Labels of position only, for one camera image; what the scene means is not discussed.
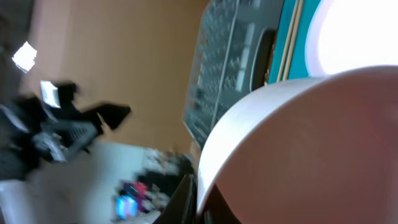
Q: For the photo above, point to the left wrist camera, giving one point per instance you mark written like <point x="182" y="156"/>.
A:
<point x="58" y="94"/>

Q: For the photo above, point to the right wooden chopstick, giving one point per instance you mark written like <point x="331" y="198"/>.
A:
<point x="293" y="37"/>

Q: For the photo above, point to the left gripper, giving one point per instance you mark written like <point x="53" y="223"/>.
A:
<point x="60" y="134"/>

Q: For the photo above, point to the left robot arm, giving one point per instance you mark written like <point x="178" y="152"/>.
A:
<point x="13" y="167"/>

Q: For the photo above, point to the large white plate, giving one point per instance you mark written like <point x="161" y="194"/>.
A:
<point x="349" y="34"/>

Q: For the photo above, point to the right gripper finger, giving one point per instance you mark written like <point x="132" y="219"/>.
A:
<point x="181" y="208"/>

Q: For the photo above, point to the left wooden chopstick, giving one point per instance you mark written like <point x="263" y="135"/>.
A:
<point x="287" y="41"/>

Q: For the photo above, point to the wooden chopstick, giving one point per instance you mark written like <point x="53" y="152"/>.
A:
<point x="293" y="37"/>
<point x="287" y="41"/>

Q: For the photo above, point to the teal plastic tray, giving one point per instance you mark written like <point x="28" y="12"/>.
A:
<point x="297" y="67"/>

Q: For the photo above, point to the grey dish rack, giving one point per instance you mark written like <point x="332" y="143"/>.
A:
<point x="232" y="54"/>

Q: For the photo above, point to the small pink bowl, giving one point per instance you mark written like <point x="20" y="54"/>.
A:
<point x="312" y="150"/>

